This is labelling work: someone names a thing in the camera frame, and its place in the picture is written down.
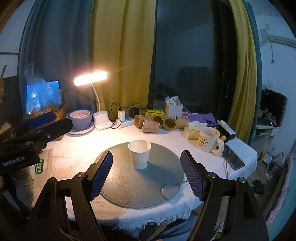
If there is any white paper cup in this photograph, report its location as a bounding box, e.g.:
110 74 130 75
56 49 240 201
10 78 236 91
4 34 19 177
128 140 152 170

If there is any brown paper cup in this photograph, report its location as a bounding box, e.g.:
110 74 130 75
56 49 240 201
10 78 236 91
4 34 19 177
163 118 176 132
142 118 160 133
176 117 190 129
134 114 145 128
152 115 167 128

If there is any white lace tablecloth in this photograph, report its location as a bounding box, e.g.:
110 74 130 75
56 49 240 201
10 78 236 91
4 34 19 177
31 126 257 230

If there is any round grey mat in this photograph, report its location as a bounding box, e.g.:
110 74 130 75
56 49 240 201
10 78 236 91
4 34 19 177
100 143 184 209

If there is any white plate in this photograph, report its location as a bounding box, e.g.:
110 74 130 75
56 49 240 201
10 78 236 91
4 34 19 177
69 121 94 136

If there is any black smartphone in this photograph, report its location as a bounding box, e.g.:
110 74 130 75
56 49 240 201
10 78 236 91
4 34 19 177
222 145 245 171

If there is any pink white bowl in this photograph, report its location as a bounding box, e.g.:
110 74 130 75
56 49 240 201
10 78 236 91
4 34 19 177
69 110 90 119

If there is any purple bowl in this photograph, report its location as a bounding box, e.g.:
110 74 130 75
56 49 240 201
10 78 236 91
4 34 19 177
66 109 93 131

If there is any laptop screen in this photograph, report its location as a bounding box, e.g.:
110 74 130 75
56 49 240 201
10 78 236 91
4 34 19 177
47 80 60 89

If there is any white desk lamp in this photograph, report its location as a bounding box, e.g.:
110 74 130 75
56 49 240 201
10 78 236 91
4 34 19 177
73 70 112 131

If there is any grey puck controller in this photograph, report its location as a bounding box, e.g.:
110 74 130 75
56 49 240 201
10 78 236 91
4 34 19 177
161 185 180 201

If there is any white power strip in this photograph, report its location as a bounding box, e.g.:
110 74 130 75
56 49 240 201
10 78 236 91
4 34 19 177
115 117 134 128

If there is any white cartoon mug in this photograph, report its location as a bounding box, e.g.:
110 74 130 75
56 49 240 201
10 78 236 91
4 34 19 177
197 127 226 157

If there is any white charger plug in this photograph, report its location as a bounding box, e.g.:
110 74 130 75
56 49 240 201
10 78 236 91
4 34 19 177
117 110 125 122

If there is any white tube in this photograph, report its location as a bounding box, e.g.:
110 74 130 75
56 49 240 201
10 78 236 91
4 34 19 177
218 120 235 135

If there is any yellow tissue pack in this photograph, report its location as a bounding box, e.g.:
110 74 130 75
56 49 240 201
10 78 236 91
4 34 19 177
184 120 207 140

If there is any yellow bag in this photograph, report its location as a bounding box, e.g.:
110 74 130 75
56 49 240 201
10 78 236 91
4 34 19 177
144 109 166 118

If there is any purple cloth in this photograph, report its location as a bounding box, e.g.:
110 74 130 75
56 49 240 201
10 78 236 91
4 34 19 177
188 113 218 127

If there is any yellow curtain right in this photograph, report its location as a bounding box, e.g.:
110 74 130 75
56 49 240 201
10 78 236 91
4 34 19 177
228 1 257 141

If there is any yellow curtain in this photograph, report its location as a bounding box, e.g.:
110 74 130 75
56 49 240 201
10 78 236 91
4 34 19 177
90 1 156 120
228 1 257 141

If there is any teal curtain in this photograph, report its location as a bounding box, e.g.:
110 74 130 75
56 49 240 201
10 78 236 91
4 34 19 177
18 1 95 111

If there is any black monitor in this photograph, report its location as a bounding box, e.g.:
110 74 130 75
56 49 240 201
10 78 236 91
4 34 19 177
257 88 287 128

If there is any white woven basket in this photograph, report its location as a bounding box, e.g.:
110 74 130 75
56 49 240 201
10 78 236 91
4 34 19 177
165 96 183 118

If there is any white air conditioner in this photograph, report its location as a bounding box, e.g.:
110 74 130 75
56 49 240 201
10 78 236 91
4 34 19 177
260 29 296 48

